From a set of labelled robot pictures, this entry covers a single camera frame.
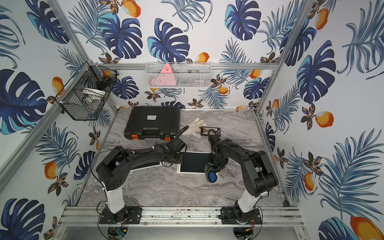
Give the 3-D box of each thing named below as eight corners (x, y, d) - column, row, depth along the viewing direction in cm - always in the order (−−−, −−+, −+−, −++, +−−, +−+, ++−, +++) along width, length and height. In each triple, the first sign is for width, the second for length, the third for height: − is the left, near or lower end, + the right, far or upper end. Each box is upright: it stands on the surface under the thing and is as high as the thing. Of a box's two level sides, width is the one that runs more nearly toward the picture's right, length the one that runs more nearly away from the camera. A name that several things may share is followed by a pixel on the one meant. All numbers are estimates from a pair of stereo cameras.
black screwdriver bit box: (199, 135, 109) (199, 132, 106) (199, 128, 112) (199, 126, 110) (220, 136, 108) (220, 133, 105) (219, 130, 112) (220, 127, 109)
